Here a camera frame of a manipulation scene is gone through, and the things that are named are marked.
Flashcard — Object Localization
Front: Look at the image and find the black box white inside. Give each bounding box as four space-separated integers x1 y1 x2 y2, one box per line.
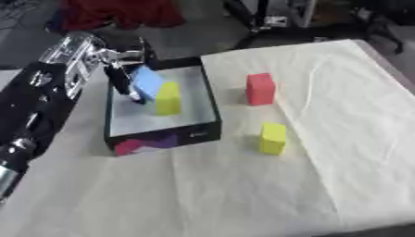
102 55 224 157

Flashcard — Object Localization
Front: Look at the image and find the light blue block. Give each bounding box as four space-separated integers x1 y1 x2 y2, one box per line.
131 65 166 102

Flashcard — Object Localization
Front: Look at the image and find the person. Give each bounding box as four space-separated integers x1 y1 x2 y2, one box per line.
45 0 187 33

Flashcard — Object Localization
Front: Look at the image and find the black tripod stand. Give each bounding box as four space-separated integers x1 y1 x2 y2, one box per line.
223 0 406 54

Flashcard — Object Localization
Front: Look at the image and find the tall yellow block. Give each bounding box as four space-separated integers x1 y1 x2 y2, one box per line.
154 81 183 117

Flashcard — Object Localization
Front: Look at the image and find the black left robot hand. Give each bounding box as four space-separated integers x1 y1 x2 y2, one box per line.
94 30 159 106

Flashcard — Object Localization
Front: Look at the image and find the small yellow block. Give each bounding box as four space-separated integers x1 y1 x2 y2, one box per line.
256 121 289 156

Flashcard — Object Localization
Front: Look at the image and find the red block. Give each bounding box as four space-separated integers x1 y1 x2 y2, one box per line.
245 72 278 106

